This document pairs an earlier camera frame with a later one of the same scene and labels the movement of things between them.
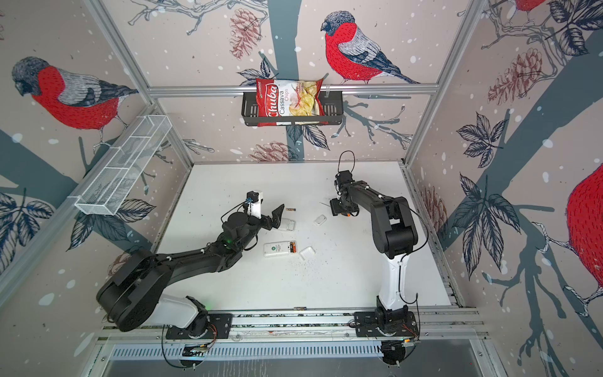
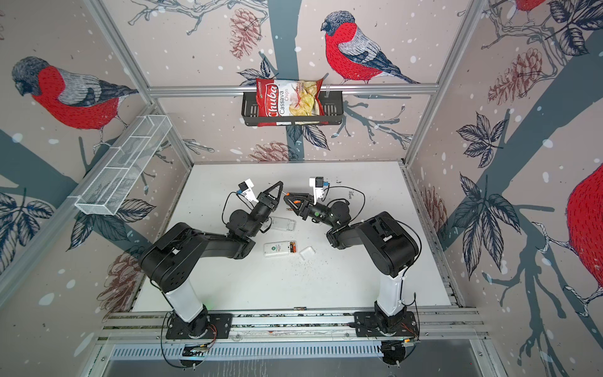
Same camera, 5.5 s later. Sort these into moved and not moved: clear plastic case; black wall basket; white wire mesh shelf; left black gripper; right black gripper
Moved: left black gripper; right black gripper
Not moved: clear plastic case; black wall basket; white wire mesh shelf
